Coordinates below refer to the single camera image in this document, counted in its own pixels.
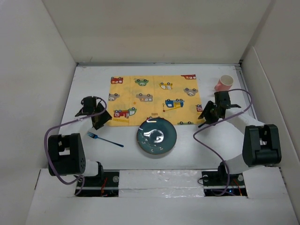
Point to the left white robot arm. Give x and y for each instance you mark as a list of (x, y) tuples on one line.
[(65, 153)]

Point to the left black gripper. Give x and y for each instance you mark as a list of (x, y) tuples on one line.
[(105, 117)]

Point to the yellow cartoon car placemat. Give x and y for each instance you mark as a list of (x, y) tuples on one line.
[(135, 99)]

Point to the dark teal ceramic plate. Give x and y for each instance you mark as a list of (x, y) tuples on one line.
[(156, 136)]

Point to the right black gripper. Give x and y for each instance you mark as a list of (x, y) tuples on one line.
[(205, 112)]

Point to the pink paper cup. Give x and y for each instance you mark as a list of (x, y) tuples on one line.
[(224, 84)]

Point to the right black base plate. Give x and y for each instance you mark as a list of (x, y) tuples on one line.
[(214, 185)]

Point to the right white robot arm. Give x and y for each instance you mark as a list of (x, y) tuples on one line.
[(261, 143)]

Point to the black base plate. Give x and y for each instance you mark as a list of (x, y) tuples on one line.
[(214, 185), (105, 186)]

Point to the blue metal fork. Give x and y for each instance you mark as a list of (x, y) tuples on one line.
[(94, 136)]

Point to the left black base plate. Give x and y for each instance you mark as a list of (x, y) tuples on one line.
[(105, 186)]

